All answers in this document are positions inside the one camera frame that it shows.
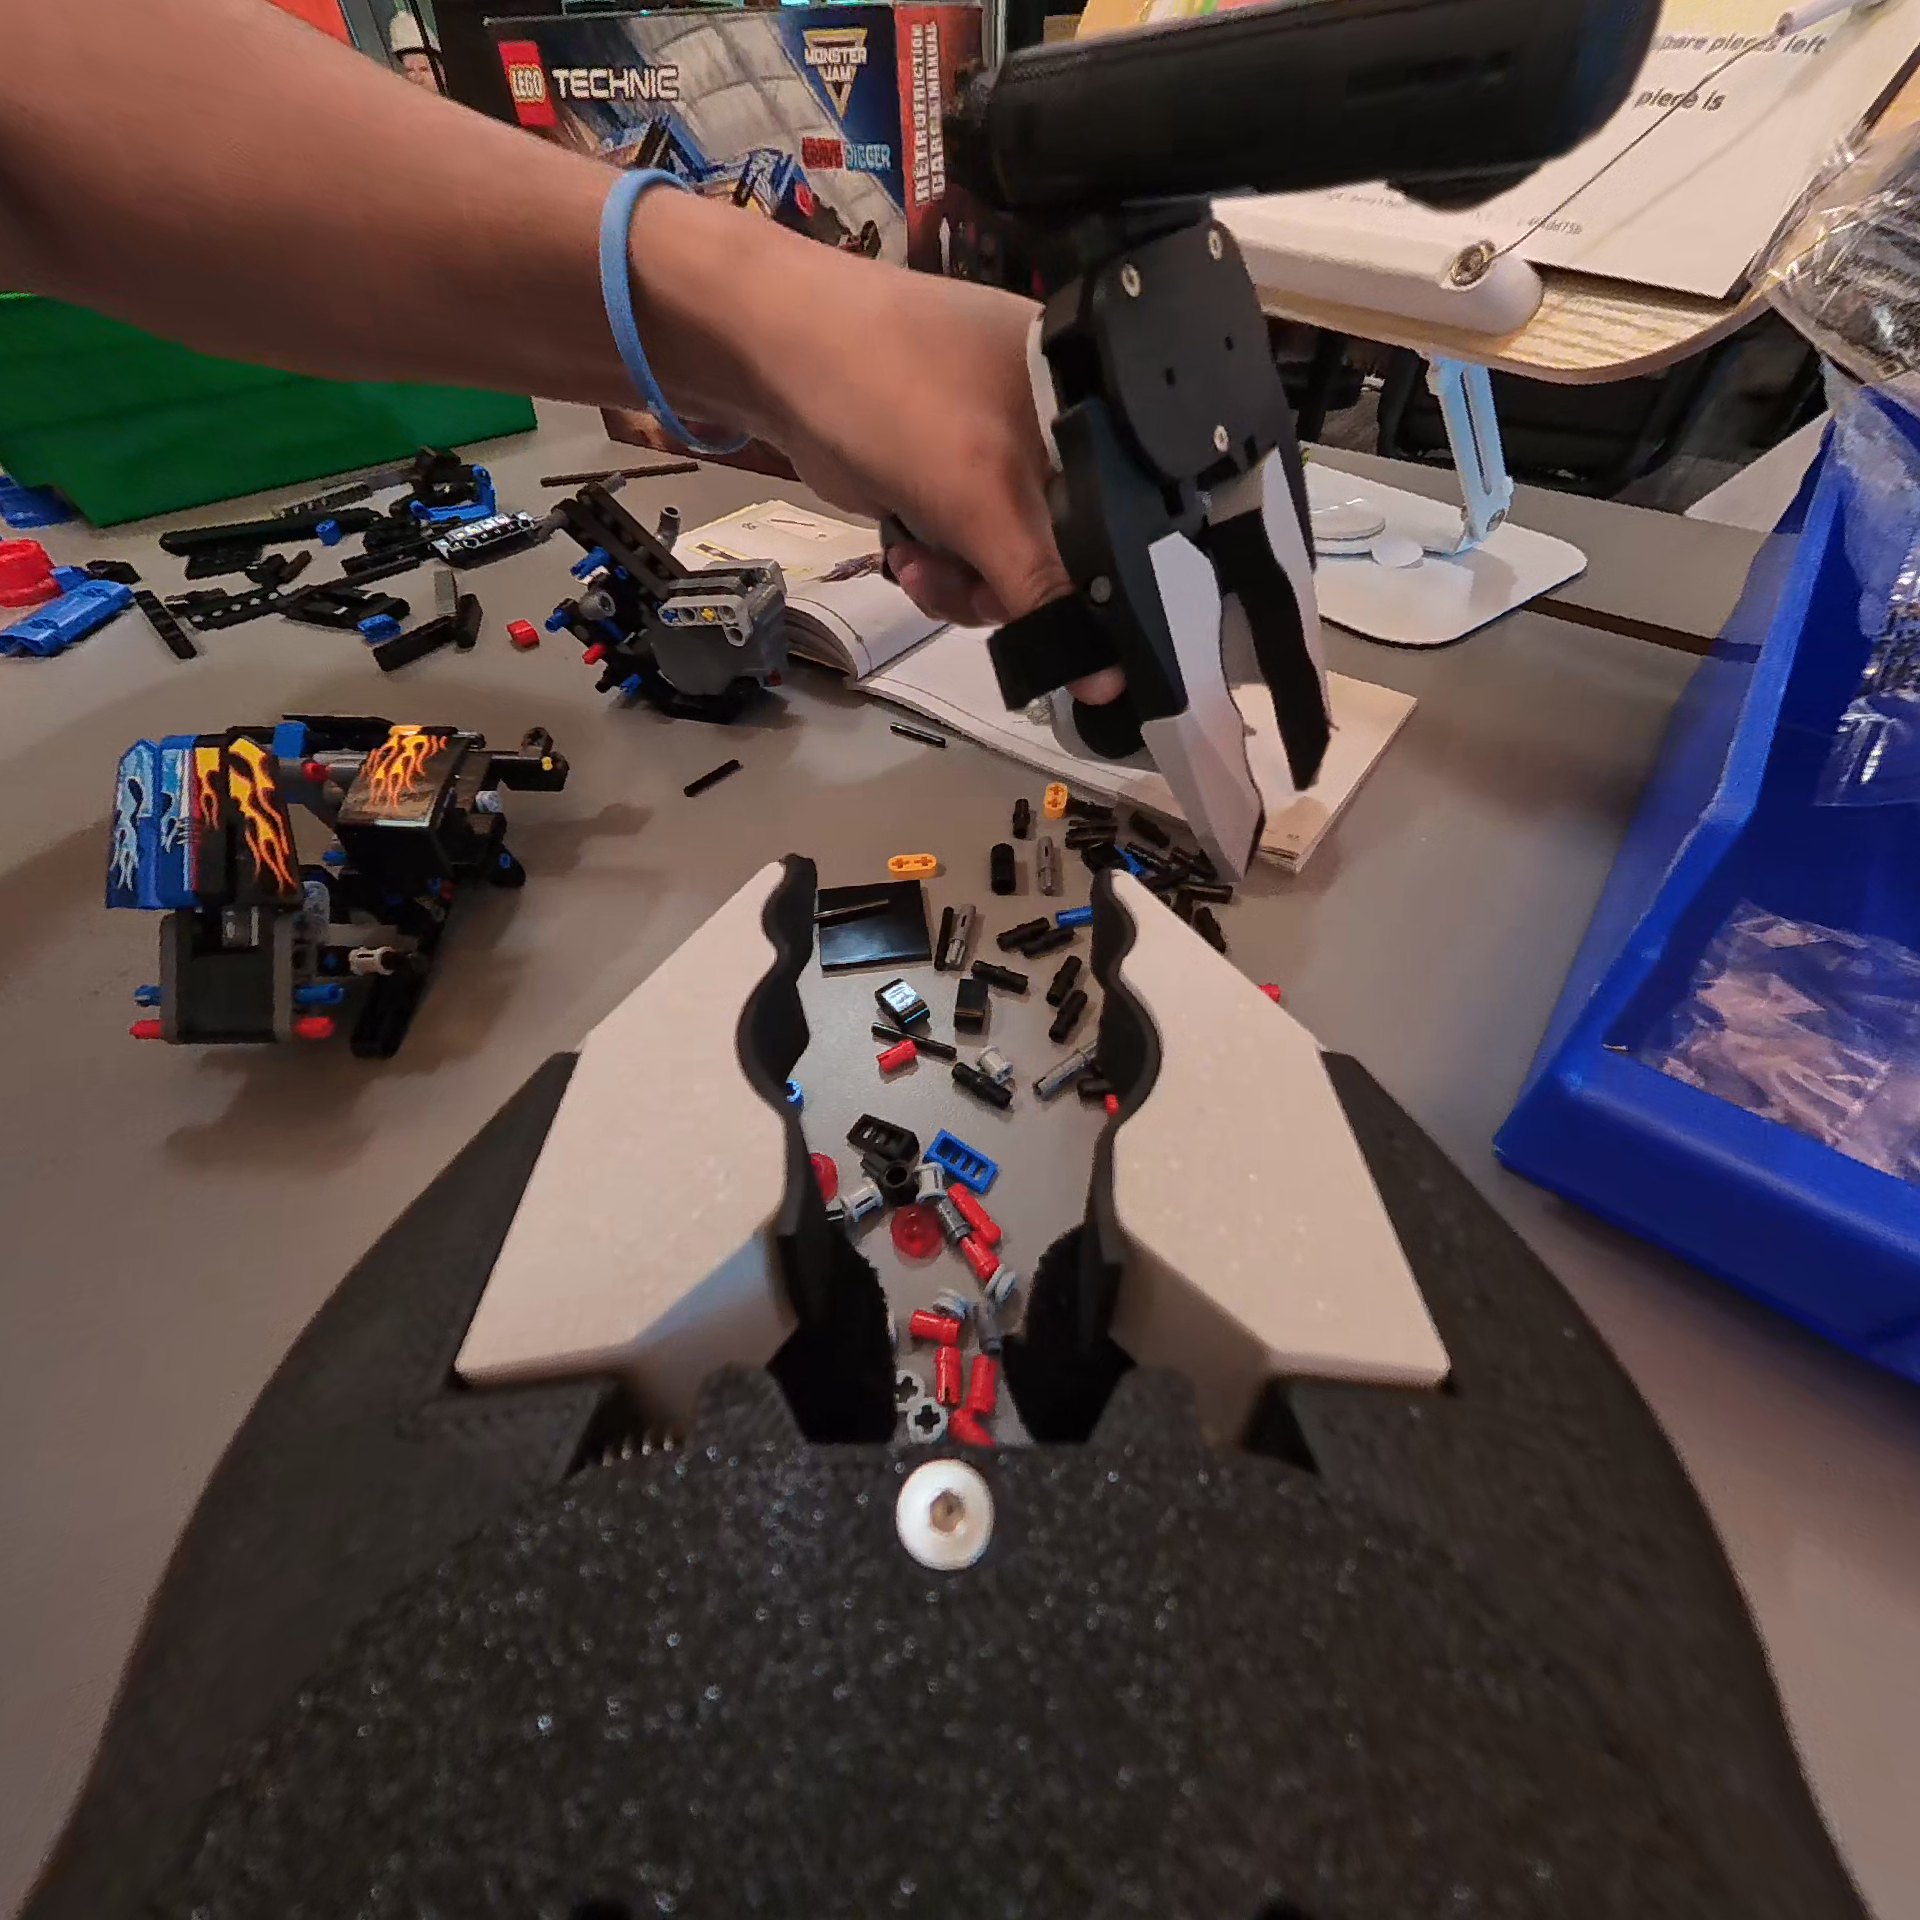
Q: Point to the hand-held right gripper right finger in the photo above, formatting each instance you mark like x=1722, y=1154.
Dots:
x=1260, y=1200

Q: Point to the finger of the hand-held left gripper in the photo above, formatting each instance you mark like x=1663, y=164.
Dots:
x=1201, y=704
x=1292, y=600

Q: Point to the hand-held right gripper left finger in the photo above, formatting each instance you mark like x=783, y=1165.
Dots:
x=646, y=1186

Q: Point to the pile of small lego pins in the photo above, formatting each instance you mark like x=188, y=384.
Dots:
x=974, y=1050

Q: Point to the flame-printed lego truck body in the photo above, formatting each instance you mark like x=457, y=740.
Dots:
x=284, y=855

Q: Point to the person's left forearm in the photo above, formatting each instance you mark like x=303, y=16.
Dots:
x=375, y=195

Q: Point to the lego instruction booklet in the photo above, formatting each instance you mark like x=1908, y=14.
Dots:
x=901, y=629

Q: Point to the black flat lego panel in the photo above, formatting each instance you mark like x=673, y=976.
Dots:
x=874, y=922

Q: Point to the grey lego chassis assembly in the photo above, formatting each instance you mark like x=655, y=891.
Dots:
x=705, y=616

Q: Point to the lego set box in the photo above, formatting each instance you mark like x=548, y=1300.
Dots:
x=705, y=90

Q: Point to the pile of black lego beams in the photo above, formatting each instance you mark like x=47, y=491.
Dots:
x=301, y=580

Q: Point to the blue lego panel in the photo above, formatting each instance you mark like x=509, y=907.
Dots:
x=61, y=618

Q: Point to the red lego wheel hub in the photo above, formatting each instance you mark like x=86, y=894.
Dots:
x=24, y=573

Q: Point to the person's left hand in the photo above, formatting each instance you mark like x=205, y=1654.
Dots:
x=901, y=422

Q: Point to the white tablet stand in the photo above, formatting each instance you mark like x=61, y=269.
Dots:
x=1440, y=556

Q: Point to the blue plastic bin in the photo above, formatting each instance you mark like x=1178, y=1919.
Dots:
x=1724, y=839

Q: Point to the wooden board with paper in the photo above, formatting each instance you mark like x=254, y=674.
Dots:
x=1650, y=226

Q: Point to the blue wristband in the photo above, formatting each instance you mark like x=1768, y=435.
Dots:
x=617, y=301

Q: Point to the clear plastic bag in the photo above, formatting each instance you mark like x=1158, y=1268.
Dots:
x=1874, y=254

